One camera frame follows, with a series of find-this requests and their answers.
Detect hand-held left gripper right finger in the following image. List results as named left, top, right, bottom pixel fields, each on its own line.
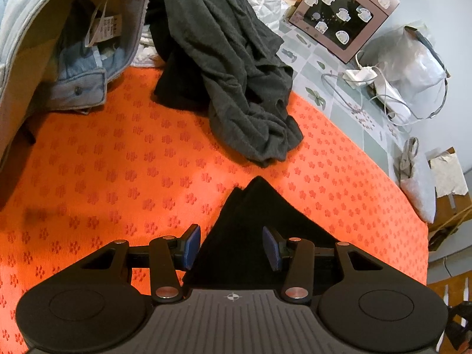
left=262, top=226, right=397, bottom=304

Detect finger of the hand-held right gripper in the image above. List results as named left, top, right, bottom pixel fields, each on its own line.
left=444, top=300, right=472, bottom=353

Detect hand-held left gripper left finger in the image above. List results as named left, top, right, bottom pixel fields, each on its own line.
left=55, top=224, right=202, bottom=304

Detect black garment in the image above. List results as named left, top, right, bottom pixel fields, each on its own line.
left=182, top=176, right=338, bottom=290
left=146, top=0, right=213, bottom=113

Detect wooden chair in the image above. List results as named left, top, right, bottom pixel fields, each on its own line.
left=427, top=276, right=472, bottom=340

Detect orange flower-patterned mat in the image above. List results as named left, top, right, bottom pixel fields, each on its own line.
left=0, top=64, right=430, bottom=352

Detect cardboard box with paper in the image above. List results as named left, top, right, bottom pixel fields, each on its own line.
left=427, top=147, right=472, bottom=252

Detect green checked tablecloth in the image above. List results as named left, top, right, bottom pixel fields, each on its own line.
left=254, top=18, right=411, bottom=189

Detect grey cloth bag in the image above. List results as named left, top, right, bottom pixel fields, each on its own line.
left=394, top=136, right=438, bottom=224

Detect torn white paper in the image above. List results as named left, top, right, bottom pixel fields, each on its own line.
left=429, top=153, right=468, bottom=197

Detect dark grey garment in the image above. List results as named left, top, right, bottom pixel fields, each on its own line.
left=155, top=0, right=305, bottom=168

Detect white power strip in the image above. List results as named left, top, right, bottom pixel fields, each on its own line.
left=342, top=65, right=379, bottom=90

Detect clear plastic bag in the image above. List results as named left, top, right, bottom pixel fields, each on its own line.
left=359, top=24, right=449, bottom=119

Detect light blue jeans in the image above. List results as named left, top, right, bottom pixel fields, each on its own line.
left=0, top=0, right=156, bottom=178

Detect white power adapter with cable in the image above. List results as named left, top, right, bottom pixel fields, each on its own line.
left=320, top=71, right=407, bottom=127

